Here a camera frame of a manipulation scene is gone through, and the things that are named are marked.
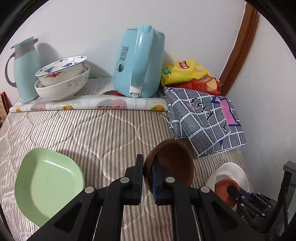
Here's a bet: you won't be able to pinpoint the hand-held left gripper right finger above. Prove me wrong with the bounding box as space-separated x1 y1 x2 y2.
151 160 264 241

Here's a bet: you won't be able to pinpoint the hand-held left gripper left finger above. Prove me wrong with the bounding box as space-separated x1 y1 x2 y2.
28 154 144 241

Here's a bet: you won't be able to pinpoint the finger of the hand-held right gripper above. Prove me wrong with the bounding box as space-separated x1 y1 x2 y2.
227 185 249 209
239 188 255 201

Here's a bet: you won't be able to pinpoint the blue patterned white bowl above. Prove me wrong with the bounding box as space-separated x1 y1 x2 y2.
35 56 88 87

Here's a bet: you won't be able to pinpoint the brown framed box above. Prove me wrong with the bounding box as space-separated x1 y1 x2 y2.
0 91 12 121

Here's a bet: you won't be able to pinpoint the floral oilcloth mat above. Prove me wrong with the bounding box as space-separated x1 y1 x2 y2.
9 77 169 113

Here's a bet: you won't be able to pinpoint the small brown bowl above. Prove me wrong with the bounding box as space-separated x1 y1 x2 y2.
215 179 241 210
143 139 194 194

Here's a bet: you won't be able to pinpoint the light blue thermos jug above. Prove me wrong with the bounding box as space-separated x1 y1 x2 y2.
5 37 40 103

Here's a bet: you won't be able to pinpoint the grey checked cloth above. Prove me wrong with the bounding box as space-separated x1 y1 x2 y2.
165 87 247 159

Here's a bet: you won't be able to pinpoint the wooden door frame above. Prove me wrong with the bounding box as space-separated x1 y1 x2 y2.
218 3 259 96

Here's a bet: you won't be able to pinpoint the white plate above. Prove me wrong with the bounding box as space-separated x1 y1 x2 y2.
205 162 250 201

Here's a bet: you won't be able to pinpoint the yellow chips bag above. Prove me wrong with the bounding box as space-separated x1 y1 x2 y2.
161 60 212 87

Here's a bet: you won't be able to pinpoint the large white bowl grey scrolls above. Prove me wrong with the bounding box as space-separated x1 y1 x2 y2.
34 64 90 102

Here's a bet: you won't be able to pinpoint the striped quilted table cover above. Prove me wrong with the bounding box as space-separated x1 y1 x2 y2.
0 109 255 241

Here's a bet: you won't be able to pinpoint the red chips bag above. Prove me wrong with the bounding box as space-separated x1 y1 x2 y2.
178 77 222 95

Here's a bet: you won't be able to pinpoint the light blue electric kettle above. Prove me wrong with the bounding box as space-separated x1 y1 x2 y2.
113 25 166 99

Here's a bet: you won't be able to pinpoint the green plastic plate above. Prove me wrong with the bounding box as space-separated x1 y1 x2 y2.
14 148 85 228

